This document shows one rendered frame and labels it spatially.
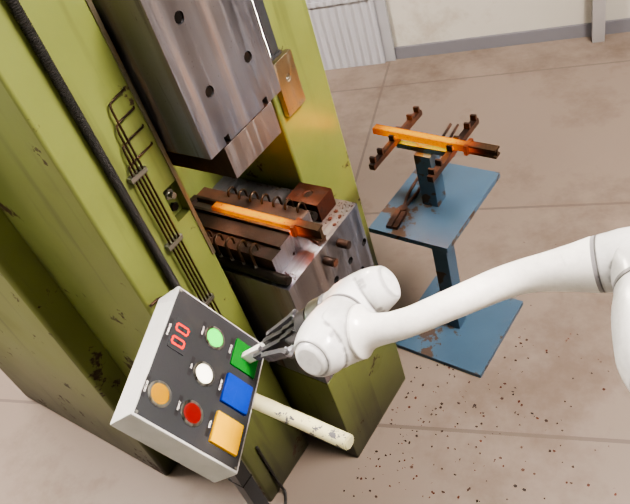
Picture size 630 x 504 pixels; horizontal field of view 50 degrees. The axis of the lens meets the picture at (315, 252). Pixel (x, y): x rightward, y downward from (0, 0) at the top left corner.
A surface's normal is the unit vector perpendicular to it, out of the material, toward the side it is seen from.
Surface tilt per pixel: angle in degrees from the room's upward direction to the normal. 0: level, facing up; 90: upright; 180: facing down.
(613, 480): 0
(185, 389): 60
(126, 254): 90
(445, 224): 0
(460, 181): 0
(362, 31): 90
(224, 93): 90
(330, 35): 90
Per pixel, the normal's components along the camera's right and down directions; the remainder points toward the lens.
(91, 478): -0.25, -0.71
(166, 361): 0.70, -0.43
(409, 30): -0.22, 0.71
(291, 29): 0.81, 0.22
